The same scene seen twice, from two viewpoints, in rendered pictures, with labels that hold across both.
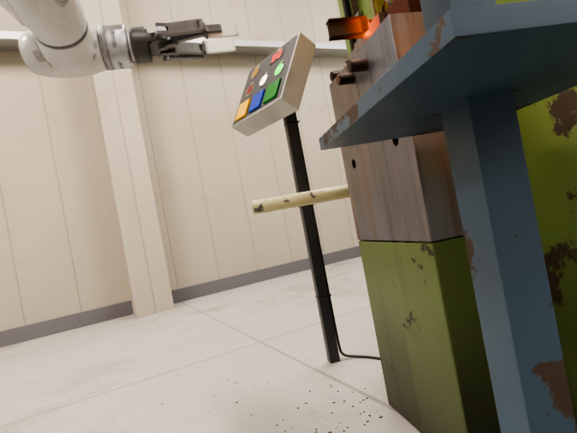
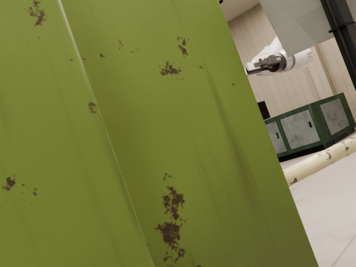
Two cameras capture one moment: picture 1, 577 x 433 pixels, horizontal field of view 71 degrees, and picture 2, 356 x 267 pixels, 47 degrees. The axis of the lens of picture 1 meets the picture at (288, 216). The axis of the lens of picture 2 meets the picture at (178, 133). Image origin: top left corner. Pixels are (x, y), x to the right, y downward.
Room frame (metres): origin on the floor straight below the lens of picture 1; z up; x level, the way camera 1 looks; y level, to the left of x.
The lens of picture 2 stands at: (2.26, -0.89, 0.76)
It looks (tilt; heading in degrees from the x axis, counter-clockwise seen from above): 3 degrees up; 156
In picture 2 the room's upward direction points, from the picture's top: 20 degrees counter-clockwise
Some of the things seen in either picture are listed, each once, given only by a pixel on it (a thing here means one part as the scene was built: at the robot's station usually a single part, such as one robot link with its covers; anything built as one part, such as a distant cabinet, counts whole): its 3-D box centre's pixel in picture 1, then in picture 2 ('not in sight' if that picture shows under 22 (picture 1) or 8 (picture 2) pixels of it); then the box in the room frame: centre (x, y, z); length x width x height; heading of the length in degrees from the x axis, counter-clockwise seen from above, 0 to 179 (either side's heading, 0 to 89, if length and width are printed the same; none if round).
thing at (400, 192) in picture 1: (472, 132); not in sight; (1.02, -0.49, 0.69); 0.56 x 0.38 x 0.45; 102
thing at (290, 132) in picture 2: not in sight; (287, 134); (-4.83, 4.66, 0.43); 2.17 x 1.98 x 0.87; 26
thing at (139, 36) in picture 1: (153, 44); (270, 63); (0.89, 0.23, 1.00); 0.09 x 0.08 x 0.07; 102
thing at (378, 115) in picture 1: (473, 92); not in sight; (0.50, -0.25, 0.67); 0.40 x 0.30 x 0.02; 9
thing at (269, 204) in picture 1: (317, 196); (319, 161); (1.34, -0.11, 0.62); 0.44 x 0.05 x 0.05; 102
